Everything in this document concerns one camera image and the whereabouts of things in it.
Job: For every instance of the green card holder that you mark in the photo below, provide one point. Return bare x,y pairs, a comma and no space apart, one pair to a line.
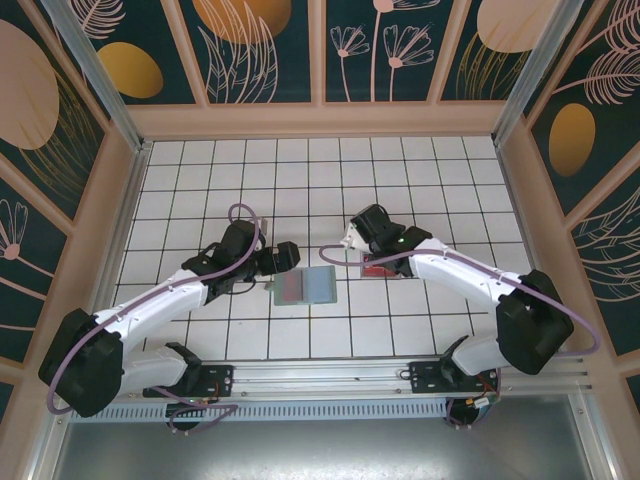
320,287

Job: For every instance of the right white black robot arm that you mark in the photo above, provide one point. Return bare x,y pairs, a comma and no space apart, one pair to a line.
535,325

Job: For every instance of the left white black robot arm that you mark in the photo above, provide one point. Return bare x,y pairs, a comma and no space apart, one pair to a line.
150,305

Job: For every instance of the red plastic card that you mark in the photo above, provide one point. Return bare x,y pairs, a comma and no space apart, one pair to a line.
292,289
380,271

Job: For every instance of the clear plastic card box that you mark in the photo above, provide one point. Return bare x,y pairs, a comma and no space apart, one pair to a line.
382,276

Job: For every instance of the grey metal panel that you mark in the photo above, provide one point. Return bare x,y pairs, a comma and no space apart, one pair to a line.
320,450

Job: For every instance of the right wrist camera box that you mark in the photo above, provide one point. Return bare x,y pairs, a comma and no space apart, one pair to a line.
352,237

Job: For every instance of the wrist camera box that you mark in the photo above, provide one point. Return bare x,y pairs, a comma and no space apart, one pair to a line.
265,225
352,237

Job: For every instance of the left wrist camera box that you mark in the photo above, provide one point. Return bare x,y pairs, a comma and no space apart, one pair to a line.
265,225

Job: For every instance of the aluminium mounting rail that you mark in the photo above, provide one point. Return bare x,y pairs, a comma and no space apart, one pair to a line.
320,375

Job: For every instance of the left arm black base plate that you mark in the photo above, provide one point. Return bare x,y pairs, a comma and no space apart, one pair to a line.
220,377

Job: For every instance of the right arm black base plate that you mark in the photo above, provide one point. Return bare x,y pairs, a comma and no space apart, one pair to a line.
425,380

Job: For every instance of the aluminium frame post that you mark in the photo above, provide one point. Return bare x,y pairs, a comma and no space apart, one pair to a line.
525,75
100,85

